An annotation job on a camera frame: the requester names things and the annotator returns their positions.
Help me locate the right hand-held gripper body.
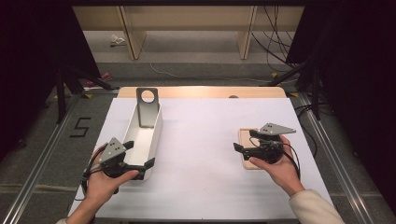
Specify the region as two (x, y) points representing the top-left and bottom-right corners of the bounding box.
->
(242, 122), (297, 165)

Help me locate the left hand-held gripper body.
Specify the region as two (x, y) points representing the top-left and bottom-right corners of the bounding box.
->
(98, 136), (147, 181)

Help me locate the beige phone case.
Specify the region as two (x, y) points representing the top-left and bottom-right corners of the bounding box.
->
(238, 127), (263, 171)

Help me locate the white plastic storage box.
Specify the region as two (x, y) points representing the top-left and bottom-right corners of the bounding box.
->
(121, 101), (163, 181)

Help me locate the person's left hand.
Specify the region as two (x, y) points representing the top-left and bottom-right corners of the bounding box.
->
(84, 143), (140, 204)

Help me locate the person's right hand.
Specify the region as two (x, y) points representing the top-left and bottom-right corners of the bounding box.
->
(248, 134), (306, 198)

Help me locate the black tripod stand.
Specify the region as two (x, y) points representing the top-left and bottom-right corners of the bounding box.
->
(55, 63), (120, 125)
(261, 60), (322, 121)

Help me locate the white table sheet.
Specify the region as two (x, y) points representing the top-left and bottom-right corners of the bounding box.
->
(67, 97), (335, 220)

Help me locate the pink object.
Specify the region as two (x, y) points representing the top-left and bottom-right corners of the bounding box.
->
(86, 71), (113, 88)

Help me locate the wooden table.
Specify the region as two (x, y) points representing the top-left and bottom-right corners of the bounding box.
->
(117, 86), (288, 99)

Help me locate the dark curtain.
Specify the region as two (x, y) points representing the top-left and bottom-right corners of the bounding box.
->
(0, 0), (101, 160)
(285, 0), (396, 216)

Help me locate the crumpled white object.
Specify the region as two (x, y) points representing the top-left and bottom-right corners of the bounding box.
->
(109, 34), (126, 48)

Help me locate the light wooden shelf unit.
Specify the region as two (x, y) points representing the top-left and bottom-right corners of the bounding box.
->
(71, 5), (305, 61)

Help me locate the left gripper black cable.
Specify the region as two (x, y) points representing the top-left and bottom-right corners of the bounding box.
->
(74, 146), (106, 202)

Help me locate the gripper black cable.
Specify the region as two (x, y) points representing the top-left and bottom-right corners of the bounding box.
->
(279, 142), (302, 181)
(74, 146), (106, 202)

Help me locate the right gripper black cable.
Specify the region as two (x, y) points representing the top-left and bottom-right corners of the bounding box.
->
(279, 142), (302, 181)

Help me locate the aluminium frame rail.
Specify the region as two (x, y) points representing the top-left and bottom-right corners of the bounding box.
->
(297, 92), (375, 224)
(0, 88), (120, 224)

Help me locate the bundle of black cables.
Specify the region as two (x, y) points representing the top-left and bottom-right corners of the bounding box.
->
(251, 5), (300, 74)

